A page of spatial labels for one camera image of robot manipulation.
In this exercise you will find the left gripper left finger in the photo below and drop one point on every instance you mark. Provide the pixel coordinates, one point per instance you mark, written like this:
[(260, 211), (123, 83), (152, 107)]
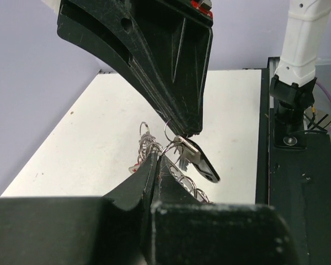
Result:
[(135, 189)]

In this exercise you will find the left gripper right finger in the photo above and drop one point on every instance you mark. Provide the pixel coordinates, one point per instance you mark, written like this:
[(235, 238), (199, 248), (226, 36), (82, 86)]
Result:
[(167, 189)]

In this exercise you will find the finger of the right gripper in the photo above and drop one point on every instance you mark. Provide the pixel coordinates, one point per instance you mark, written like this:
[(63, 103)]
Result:
[(108, 31), (168, 44)]

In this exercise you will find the red key tag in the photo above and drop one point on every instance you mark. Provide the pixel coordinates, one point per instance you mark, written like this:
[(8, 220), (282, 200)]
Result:
[(134, 168)]

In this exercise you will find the metal disc keyring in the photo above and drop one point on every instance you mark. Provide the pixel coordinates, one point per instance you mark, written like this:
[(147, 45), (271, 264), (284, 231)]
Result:
[(176, 157)]

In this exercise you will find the black key tag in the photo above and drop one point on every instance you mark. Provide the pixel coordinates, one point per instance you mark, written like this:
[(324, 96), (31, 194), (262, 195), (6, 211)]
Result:
[(191, 152)]

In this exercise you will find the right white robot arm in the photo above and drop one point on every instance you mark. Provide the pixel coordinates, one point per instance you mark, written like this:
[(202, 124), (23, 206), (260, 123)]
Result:
[(295, 77)]

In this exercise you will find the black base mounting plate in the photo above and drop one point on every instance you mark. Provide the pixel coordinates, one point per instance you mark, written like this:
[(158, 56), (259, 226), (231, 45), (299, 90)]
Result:
[(294, 177)]

